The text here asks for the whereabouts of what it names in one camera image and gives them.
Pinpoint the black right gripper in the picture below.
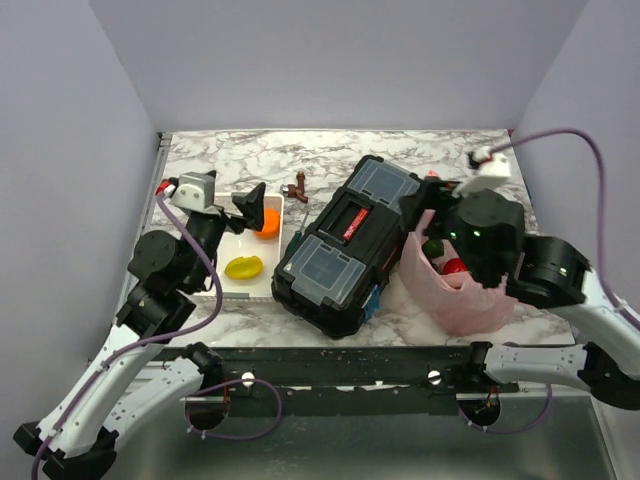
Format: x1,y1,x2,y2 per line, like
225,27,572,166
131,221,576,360
395,173,492,283

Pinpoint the orange fake tangerine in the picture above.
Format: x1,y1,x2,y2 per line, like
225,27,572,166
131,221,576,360
254,208,281,240

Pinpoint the red fake apple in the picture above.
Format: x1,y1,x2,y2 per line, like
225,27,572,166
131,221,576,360
440,258,468,276

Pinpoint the pink plastic bag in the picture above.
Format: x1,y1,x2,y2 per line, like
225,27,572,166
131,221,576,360
399,210,516,337

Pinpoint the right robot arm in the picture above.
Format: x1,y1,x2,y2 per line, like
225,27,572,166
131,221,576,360
399,178,639,410

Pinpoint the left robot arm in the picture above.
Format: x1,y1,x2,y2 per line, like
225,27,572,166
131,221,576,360
13,172,266,479

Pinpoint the green fake fruit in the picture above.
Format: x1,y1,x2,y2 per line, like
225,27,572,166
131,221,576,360
422,239,444,259

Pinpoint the yellow fake fruit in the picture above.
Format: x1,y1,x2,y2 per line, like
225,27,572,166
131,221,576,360
224,256,264,280

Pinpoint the white perforated plastic basket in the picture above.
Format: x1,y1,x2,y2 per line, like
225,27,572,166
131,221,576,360
213,191,284,301

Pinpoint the blue foil wrapper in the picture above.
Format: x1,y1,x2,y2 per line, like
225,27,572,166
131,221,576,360
361,284,381,323

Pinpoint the black plastic toolbox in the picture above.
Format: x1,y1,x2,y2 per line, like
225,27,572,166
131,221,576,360
271,155,420,339

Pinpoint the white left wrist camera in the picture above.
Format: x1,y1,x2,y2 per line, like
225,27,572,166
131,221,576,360
170,173,215,213

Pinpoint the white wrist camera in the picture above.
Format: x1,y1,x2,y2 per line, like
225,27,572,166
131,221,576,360
170,173,215,213
453,147,512,197

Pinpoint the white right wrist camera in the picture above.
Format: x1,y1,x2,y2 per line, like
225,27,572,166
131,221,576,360
453,147,512,197

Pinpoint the green handled screwdriver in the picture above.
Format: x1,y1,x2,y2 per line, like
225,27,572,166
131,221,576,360
285,212,309,254

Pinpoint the aluminium frame rail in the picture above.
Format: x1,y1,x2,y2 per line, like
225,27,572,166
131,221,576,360
54,132,174,480

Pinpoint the black mounting base plate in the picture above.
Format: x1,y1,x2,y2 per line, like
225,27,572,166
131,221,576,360
99,344,551,419

